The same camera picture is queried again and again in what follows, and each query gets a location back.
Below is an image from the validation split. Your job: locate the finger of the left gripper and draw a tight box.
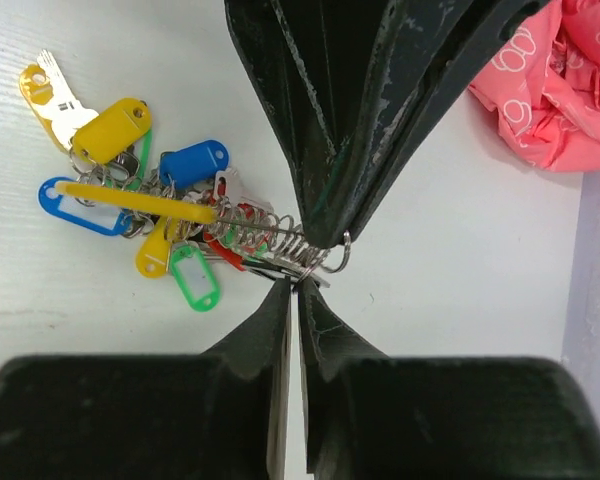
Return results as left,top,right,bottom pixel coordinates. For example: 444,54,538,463
224,1,380,245
324,1,546,247

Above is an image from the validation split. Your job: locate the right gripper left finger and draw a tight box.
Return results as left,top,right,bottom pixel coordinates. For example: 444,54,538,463
200,278,291,475

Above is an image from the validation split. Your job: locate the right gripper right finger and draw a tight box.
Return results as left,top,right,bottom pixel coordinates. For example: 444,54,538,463
297,279,386,475

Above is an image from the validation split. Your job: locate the keyring bunch with colourful tags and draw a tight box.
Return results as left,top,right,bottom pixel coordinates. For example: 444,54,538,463
19,50,334,312

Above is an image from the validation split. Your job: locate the green key tag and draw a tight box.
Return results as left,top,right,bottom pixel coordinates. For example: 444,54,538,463
169,242,221,313

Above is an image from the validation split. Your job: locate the crumpled pink cloth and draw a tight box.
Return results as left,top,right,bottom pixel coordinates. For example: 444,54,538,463
469,1,600,173

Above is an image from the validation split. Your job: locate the blue key tag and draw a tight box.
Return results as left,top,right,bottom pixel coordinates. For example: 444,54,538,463
158,140,230,190

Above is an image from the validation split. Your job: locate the yellow oval key tag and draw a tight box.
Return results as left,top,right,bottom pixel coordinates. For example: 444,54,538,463
71,98,152,164

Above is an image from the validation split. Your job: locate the yellow rectangular key tag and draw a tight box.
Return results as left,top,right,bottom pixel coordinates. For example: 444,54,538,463
55,181,217,225

